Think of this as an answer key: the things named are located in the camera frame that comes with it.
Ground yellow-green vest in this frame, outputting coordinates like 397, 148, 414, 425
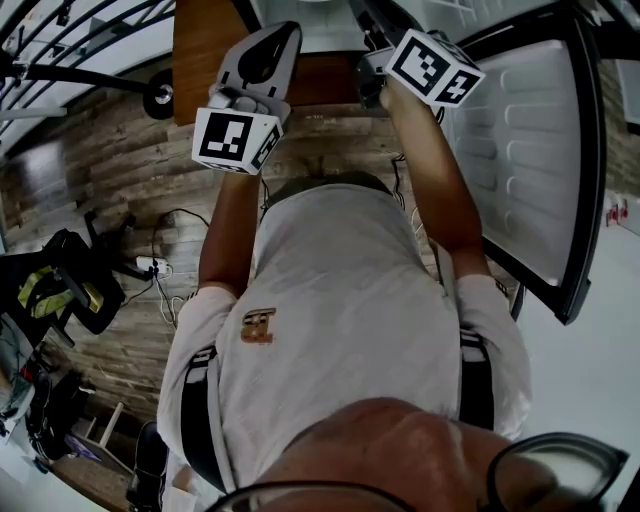
17, 264, 105, 321

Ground person's black-framed glasses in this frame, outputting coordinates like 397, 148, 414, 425
204, 432, 631, 512

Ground black bag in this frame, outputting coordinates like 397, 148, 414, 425
127, 422, 169, 511

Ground white refrigerator with black frame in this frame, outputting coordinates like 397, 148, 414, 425
234, 0, 609, 326

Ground black office chair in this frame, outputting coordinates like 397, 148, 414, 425
0, 209, 139, 349

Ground black metal railing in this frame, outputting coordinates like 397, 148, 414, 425
0, 0, 176, 76

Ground person's white shirt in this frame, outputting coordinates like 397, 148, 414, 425
157, 182, 534, 494

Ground white power strip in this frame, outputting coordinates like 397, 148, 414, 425
135, 254, 174, 279

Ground black floor cable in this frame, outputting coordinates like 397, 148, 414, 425
149, 207, 211, 261

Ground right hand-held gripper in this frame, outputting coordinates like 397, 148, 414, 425
348, 0, 486, 109

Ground person's right forearm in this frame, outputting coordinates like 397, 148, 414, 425
378, 77, 494, 281

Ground brown wooden cabinet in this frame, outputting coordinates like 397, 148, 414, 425
172, 0, 364, 126

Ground person's head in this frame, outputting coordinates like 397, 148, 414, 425
259, 397, 640, 512

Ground red wall hooks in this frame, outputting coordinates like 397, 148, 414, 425
604, 198, 630, 227

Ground person's left forearm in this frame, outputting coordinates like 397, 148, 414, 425
198, 169, 264, 297

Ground black backpack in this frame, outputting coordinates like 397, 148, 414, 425
24, 369, 96, 461

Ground low wooden table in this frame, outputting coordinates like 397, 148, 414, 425
49, 399, 136, 512

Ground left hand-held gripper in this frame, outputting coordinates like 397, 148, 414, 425
192, 21, 303, 176

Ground white floor cable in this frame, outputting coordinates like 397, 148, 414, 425
153, 276, 187, 330

